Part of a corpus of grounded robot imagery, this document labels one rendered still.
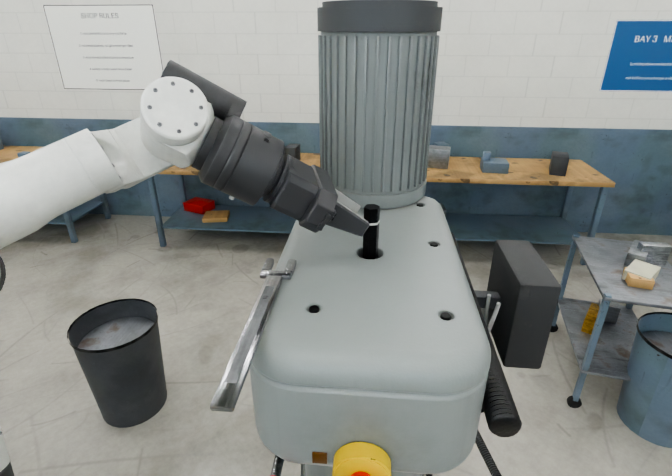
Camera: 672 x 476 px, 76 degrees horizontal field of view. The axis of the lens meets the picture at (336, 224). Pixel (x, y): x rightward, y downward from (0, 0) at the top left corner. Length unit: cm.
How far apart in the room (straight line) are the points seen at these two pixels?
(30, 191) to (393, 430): 42
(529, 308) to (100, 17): 516
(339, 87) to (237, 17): 426
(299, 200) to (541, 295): 57
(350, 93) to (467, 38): 414
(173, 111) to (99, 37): 511
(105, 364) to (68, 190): 227
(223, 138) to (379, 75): 29
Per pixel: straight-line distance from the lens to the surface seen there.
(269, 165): 49
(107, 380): 282
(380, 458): 49
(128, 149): 56
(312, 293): 51
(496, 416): 52
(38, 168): 49
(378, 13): 68
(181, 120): 47
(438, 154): 439
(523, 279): 92
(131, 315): 306
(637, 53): 536
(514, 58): 493
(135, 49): 539
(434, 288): 53
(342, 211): 53
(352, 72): 69
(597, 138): 538
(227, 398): 39
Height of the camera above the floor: 218
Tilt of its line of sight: 25 degrees down
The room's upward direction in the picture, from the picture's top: straight up
